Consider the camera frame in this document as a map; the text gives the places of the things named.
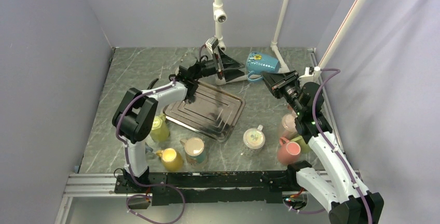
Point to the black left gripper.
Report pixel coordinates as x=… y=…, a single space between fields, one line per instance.
x=231 y=67

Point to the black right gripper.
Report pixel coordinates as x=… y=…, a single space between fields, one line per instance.
x=275 y=79

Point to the blue floral mug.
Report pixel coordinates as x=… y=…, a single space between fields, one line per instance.
x=259 y=62

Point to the beige teal patterned mug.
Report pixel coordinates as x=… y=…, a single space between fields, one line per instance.
x=195 y=152

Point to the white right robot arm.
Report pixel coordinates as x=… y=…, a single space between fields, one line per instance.
x=345 y=198

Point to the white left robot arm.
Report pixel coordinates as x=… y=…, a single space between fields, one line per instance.
x=135 y=114

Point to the clear glass mug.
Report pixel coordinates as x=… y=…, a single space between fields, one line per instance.
x=253 y=141

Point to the pink mug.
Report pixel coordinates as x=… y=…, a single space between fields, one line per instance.
x=289 y=151

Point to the light green mug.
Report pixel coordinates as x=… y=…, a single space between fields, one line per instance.
x=305 y=148

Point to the lime green faceted mug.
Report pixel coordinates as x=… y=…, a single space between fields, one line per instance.
x=160 y=131

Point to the yellow mug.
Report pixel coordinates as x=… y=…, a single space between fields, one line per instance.
x=170 y=159

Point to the steel serving tray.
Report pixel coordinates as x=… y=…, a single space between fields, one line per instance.
x=212 y=112

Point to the pink lidded cup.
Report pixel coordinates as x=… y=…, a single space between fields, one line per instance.
x=287 y=126

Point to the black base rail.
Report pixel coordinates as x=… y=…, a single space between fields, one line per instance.
x=212 y=187

